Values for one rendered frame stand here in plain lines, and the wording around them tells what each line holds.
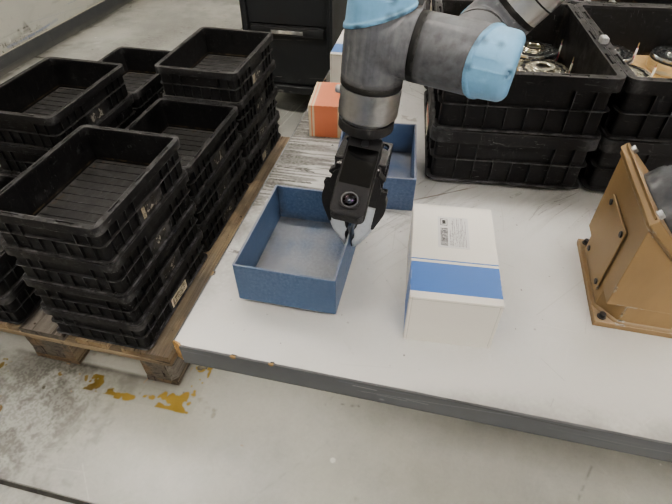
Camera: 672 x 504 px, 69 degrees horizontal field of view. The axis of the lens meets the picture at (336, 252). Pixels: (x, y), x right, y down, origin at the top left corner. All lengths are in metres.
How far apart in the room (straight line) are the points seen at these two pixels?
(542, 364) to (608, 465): 0.83
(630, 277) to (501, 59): 0.35
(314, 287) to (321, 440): 0.78
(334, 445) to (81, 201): 0.92
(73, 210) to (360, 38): 1.01
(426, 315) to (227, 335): 0.28
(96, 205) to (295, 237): 0.70
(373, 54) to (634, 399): 0.54
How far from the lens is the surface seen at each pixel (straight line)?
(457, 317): 0.67
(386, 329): 0.72
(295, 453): 1.39
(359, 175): 0.61
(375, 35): 0.56
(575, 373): 0.74
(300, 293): 0.69
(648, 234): 0.70
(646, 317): 0.81
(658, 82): 0.97
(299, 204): 0.84
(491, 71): 0.54
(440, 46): 0.55
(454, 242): 0.73
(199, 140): 1.81
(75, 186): 1.50
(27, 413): 1.68
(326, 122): 1.11
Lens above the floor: 1.26
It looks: 43 degrees down
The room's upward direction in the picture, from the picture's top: straight up
